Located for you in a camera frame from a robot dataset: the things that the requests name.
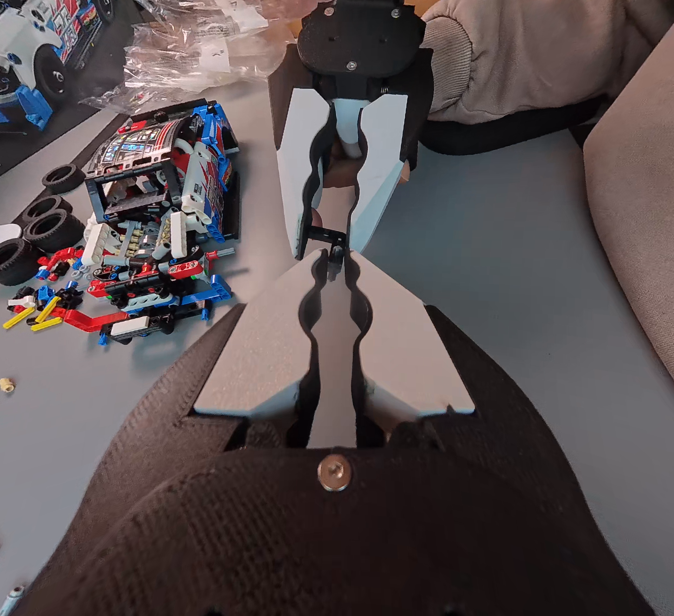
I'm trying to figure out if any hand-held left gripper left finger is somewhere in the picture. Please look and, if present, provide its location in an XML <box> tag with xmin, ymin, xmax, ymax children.
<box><xmin>193</xmin><ymin>249</ymin><xmax>323</xmax><ymax>419</ymax></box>

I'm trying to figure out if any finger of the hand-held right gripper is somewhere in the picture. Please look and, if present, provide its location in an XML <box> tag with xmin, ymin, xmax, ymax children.
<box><xmin>275</xmin><ymin>87</ymin><xmax>339</xmax><ymax>262</ymax></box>
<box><xmin>345</xmin><ymin>92</ymin><xmax>412</xmax><ymax>254</ymax></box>

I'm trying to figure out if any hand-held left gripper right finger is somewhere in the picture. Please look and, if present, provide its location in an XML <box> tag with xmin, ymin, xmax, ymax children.
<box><xmin>345</xmin><ymin>249</ymin><xmax>477</xmax><ymax>419</ymax></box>

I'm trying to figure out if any black brick beam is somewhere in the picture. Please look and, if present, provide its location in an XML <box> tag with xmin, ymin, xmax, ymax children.
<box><xmin>310</xmin><ymin>225</ymin><xmax>348</xmax><ymax>250</ymax></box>

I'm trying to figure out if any person's right forearm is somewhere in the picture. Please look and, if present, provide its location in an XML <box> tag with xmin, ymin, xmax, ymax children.
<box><xmin>419</xmin><ymin>0</ymin><xmax>674</xmax><ymax>156</ymax></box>

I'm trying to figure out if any grey desk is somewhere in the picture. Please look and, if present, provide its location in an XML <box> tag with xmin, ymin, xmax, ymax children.
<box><xmin>0</xmin><ymin>0</ymin><xmax>664</xmax><ymax>616</ymax></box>

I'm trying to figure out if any person's right hand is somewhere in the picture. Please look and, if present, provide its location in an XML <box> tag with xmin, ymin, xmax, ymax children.
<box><xmin>322</xmin><ymin>143</ymin><xmax>365</xmax><ymax>190</ymax></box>

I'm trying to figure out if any toy brick race car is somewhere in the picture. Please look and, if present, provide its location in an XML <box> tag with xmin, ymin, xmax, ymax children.
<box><xmin>50</xmin><ymin>99</ymin><xmax>243</xmax><ymax>348</ymax></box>

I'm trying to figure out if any pile of clear plastic bags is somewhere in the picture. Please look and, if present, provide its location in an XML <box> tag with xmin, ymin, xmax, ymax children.
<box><xmin>79</xmin><ymin>0</ymin><xmax>311</xmax><ymax>112</ymax></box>

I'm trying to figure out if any heap of assorted loose bricks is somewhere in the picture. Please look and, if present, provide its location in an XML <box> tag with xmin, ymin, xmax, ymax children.
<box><xmin>2</xmin><ymin>246</ymin><xmax>87</xmax><ymax>332</ymax></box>

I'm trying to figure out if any person's beige hoodie torso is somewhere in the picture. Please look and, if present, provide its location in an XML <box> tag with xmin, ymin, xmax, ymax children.
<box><xmin>582</xmin><ymin>31</ymin><xmax>674</xmax><ymax>382</ymax></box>

